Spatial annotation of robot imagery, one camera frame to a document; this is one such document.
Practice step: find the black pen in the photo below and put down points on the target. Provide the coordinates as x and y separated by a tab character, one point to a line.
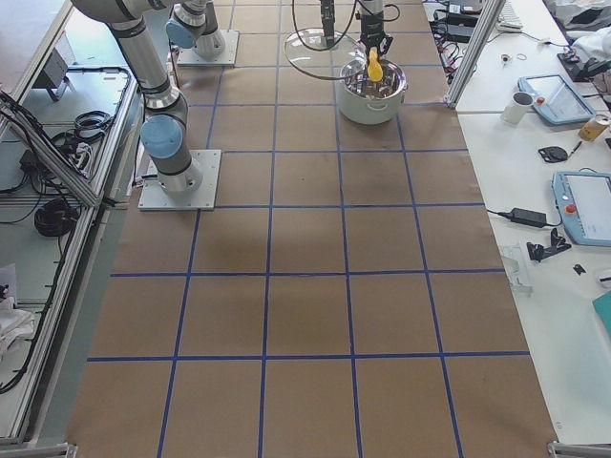
575	148

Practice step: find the lower blue teach pendant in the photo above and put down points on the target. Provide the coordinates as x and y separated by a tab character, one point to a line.
583	200

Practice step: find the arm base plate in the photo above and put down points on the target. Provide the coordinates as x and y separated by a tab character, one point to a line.
212	50
195	188

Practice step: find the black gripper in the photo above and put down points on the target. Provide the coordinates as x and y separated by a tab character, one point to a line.
327	19
371	24

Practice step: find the black bracket part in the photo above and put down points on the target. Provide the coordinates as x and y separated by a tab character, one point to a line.
558	244

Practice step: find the small black clip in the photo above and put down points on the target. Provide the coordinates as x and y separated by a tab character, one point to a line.
579	269

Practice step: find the black round disc part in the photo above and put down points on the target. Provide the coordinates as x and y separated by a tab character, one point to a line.
553	154

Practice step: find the grey box on stand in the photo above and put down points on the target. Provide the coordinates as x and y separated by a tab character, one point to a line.
53	76

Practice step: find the yellow corn cob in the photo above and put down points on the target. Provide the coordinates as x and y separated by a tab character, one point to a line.
374	68

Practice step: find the teal notebook corner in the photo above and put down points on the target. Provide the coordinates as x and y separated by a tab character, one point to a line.
602	306

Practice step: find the white mug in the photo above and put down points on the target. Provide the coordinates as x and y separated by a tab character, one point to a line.
519	104

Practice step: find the glass pot lid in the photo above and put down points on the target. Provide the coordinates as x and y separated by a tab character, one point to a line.
305	51

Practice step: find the black power adapter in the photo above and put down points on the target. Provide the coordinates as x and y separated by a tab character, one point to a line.
528	217

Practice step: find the aluminium frame post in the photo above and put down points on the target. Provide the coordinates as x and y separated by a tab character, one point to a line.
482	30

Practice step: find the upper blue teach pendant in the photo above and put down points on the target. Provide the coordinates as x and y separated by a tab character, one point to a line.
563	104

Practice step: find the clear plastic holder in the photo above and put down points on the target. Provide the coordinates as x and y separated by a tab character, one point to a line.
516	265

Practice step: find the yellow drink can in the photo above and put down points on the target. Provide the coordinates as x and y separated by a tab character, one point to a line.
594	127

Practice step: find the black power strip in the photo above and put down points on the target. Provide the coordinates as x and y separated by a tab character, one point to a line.
448	50

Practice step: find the light green cooking pot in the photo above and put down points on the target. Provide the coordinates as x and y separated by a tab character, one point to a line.
366	102

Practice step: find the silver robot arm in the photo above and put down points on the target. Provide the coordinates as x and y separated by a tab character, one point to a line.
163	134
190	21

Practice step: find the blue teach pendant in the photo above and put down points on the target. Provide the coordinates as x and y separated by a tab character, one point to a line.
563	104
583	200

